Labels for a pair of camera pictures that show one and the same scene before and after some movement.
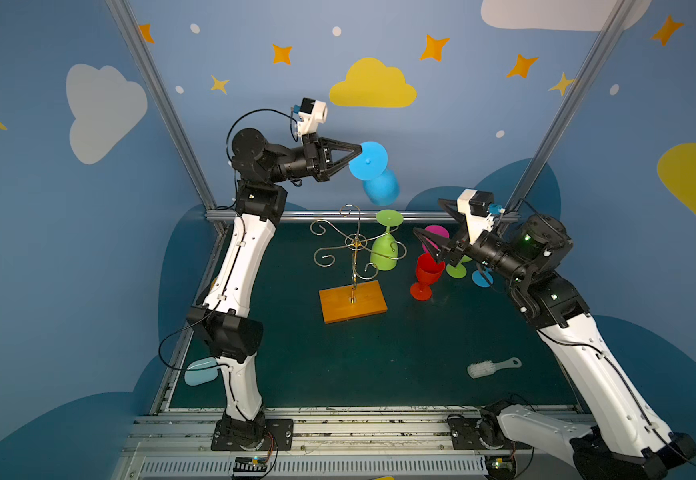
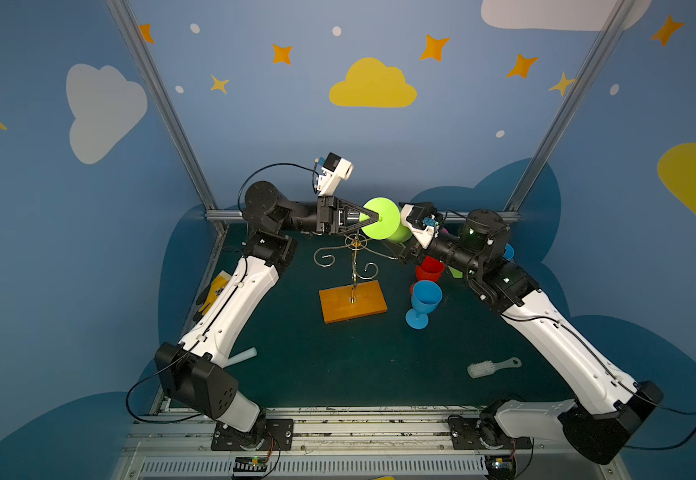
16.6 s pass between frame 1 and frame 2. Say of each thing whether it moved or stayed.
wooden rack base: stayed
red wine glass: stayed
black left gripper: moved
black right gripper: moved
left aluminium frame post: stayed
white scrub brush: stayed
